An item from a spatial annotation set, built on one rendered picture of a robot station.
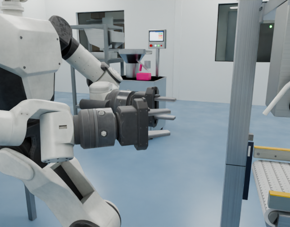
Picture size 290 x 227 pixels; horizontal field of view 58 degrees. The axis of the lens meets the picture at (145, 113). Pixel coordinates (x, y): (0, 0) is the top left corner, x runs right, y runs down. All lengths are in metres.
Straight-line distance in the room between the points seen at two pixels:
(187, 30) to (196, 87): 1.21
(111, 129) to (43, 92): 0.37
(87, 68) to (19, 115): 0.59
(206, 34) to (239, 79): 4.98
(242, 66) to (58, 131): 0.54
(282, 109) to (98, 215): 0.63
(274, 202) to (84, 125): 0.43
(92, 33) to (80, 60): 3.38
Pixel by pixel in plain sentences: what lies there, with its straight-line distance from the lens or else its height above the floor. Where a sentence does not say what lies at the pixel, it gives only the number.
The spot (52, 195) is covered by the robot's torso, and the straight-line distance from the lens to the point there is 0.91.
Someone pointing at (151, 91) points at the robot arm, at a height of 1.04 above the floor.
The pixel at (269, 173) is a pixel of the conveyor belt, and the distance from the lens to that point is 0.81.
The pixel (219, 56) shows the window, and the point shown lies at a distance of 5.86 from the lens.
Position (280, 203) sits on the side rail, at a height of 0.85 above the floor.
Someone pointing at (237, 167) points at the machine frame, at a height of 0.79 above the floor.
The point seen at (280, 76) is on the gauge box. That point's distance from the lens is 0.52.
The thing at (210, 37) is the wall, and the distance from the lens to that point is 5.78.
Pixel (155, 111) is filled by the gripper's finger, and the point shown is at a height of 1.02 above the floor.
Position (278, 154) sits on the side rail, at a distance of 0.89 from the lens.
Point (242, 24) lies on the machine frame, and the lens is 0.83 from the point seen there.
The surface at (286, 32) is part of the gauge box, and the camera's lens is 0.52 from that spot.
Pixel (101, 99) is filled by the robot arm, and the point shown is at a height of 1.00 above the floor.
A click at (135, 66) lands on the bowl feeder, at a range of 3.55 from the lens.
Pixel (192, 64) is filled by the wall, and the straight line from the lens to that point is 5.84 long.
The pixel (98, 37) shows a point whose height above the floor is 1.31.
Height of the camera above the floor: 1.16
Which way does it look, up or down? 14 degrees down
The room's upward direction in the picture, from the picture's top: straight up
